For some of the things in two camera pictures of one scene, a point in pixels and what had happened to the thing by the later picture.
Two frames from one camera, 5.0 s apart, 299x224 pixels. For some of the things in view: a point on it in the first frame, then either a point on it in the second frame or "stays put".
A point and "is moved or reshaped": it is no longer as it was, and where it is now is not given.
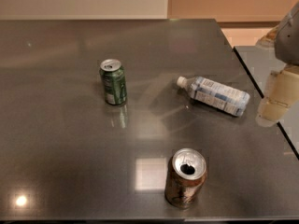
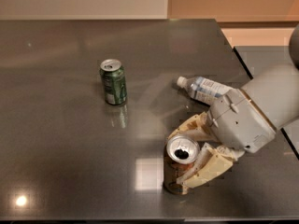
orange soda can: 185,176 is moved or reshaped
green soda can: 114,78 stays put
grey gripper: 288,42 to 241,120
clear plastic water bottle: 215,94 stays put
